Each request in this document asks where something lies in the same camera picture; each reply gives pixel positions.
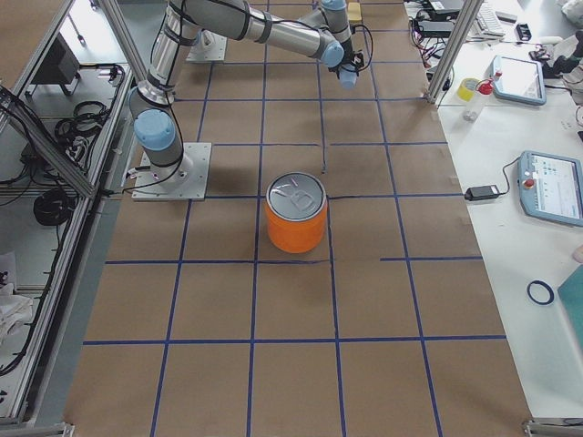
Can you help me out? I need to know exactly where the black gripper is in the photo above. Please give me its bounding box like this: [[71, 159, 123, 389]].
[[328, 50, 364, 76]]

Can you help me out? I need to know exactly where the light blue plastic cup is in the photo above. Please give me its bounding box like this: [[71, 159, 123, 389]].
[[338, 65, 358, 90]]

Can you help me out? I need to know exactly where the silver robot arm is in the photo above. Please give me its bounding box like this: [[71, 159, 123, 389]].
[[129, 1, 366, 196]]

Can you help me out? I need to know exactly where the yellow tape roll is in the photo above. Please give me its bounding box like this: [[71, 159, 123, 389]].
[[456, 77, 480, 102]]

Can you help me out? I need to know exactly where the clear bottle with red cap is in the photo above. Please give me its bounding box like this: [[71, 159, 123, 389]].
[[463, 70, 502, 122]]

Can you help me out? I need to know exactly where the orange can with silver lid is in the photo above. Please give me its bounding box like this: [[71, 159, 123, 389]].
[[265, 172, 328, 253]]

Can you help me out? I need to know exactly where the far teach pendant tablet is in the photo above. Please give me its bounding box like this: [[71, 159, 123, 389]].
[[490, 56, 547, 106]]

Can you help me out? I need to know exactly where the teach pendant tablet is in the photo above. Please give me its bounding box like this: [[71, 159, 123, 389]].
[[517, 150, 582, 228], [490, 56, 547, 106]]

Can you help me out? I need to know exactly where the black power adapter brick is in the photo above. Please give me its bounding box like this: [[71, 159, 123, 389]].
[[464, 185, 501, 201]]

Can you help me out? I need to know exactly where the near teach pendant tablet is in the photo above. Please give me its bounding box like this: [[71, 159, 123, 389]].
[[517, 150, 582, 228]]

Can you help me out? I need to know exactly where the teal board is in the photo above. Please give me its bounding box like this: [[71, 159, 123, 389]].
[[558, 265, 583, 347]]

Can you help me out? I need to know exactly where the aluminium frame post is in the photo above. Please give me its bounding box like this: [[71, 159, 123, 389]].
[[425, 0, 482, 104]]

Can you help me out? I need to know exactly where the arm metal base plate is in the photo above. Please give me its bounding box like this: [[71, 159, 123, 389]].
[[131, 142, 211, 201], [186, 29, 228, 64]]

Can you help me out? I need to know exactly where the blue tape ring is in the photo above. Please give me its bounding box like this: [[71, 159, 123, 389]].
[[527, 280, 555, 306]]

